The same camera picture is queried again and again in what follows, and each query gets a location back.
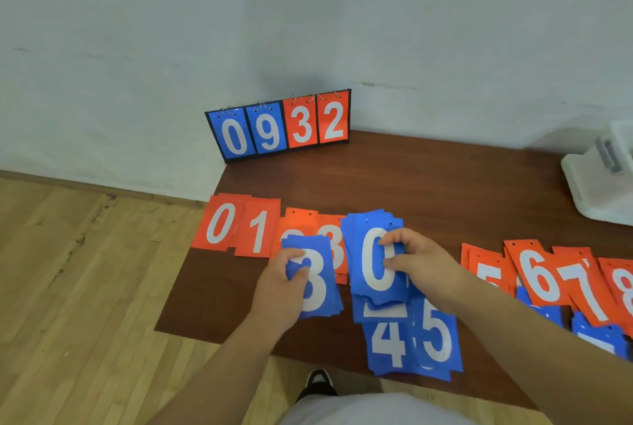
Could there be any black flip scoreboard stand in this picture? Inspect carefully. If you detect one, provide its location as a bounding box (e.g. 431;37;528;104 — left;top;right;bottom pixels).
205;89;352;164

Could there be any person's light grey clothing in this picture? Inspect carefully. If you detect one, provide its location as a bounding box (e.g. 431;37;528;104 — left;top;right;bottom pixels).
279;392;476;425

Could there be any person's black shoe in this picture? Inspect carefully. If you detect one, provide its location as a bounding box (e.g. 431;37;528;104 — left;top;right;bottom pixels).
296;369;338;404

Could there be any stack of blue number cards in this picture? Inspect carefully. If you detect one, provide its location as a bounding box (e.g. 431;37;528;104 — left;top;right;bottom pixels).
341;209;412;307
281;235;344;319

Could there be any row of metal binder rings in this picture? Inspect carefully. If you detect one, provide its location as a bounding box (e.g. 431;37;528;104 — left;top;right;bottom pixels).
219;90;343;117

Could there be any blue number card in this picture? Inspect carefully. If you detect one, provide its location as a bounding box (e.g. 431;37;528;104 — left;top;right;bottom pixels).
362;319;421;376
571;311;632;361
351;291;414;324
408;291;465;382
516;286;565;328

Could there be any row of red number cards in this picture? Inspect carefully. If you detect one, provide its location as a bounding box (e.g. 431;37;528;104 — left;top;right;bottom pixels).
460;239;633;337
191;193;349;286

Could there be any red scoreboard flip card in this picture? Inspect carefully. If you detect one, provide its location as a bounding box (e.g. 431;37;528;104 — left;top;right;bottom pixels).
316;92;350;144
283;96;318;149

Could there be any person's left hand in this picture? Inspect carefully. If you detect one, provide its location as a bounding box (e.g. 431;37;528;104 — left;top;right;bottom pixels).
247;247;312;341

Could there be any person's right forearm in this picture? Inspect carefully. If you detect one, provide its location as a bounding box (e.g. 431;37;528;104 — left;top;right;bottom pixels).
445;275;633;425

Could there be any person's right hand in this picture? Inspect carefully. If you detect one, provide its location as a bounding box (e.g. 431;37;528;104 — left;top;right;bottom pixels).
378;228;468;312

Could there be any blue scoreboard flip card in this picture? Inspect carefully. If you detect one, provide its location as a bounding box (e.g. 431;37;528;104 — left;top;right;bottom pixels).
208;107;257;159
246;102;288;155

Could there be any person's left forearm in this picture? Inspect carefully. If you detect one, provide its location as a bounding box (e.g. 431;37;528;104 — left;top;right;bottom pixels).
147;313;297;425

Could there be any white plastic device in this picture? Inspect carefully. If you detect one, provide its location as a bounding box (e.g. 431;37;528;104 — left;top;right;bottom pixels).
561;119;633;227

